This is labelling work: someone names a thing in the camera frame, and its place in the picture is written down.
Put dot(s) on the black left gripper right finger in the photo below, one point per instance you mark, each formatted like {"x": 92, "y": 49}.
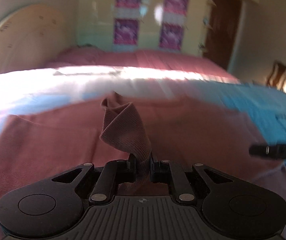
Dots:
{"x": 171, "y": 173}

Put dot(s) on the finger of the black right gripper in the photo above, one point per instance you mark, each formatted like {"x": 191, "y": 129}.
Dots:
{"x": 274, "y": 152}

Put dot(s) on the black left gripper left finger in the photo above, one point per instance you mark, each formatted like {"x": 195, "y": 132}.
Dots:
{"x": 113, "y": 174}

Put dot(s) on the pink knit garment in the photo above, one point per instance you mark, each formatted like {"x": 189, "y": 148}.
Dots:
{"x": 188, "y": 131}

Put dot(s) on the light blue patterned bedsheet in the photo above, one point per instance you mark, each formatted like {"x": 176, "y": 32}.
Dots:
{"x": 30, "y": 91}

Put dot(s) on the wooden chair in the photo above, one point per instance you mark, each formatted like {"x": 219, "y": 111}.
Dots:
{"x": 277, "y": 77}

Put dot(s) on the pink bed cover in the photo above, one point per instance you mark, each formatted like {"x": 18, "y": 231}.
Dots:
{"x": 142, "y": 58}

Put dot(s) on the purple poster bottom right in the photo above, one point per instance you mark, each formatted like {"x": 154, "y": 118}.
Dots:
{"x": 171, "y": 37}

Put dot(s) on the purple poster bottom left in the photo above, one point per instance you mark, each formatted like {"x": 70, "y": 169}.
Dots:
{"x": 125, "y": 31}

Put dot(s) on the brown wooden door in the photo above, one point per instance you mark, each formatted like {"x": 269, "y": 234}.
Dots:
{"x": 222, "y": 29}

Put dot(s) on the cream curved headboard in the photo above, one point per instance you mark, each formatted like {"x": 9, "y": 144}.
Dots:
{"x": 31, "y": 36}

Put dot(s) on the purple poster top right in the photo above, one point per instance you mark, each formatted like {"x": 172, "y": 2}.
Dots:
{"x": 176, "y": 6}

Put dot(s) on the white corner shelf unit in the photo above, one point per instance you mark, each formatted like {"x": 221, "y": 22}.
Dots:
{"x": 205, "y": 27}

